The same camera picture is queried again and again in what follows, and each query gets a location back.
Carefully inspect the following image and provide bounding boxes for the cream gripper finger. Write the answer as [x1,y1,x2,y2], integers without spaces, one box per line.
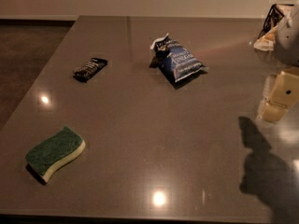
[261,66,299,123]

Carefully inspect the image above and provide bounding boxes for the blue chip bag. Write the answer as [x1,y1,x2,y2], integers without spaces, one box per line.
[150,35,206,82]

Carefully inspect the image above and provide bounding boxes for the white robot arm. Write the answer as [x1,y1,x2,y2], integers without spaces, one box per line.
[254,3,299,123]

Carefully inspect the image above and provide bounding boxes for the green and white sponge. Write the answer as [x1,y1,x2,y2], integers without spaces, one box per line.
[25,126,86,183]

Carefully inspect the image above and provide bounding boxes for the white packet in basket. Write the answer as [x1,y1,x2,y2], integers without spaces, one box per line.
[253,26,278,51]

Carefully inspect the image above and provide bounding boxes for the black snack bar wrapper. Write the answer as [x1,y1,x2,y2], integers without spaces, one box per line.
[73,58,107,80]

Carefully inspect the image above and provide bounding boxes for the black wire basket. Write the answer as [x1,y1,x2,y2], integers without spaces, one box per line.
[259,4,293,38]

